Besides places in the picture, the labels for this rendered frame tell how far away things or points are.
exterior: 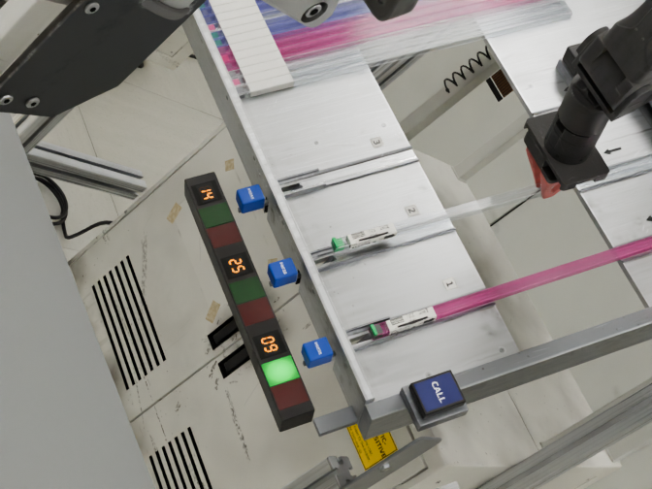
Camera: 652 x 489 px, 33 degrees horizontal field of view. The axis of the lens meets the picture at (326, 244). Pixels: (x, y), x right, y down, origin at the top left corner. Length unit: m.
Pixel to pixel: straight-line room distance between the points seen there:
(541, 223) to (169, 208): 1.67
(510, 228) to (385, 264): 2.09
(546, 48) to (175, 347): 0.77
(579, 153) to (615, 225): 0.15
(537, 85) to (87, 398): 0.76
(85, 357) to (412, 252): 0.43
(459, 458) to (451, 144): 2.10
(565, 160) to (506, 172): 2.12
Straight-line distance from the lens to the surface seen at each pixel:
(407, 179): 1.38
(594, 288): 3.24
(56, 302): 1.14
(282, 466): 1.68
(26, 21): 2.06
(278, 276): 1.27
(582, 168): 1.32
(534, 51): 1.56
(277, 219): 1.33
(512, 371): 1.27
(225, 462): 1.76
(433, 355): 1.27
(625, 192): 1.46
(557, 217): 3.33
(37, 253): 1.16
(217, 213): 1.34
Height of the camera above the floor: 1.29
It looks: 24 degrees down
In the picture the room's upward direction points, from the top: 52 degrees clockwise
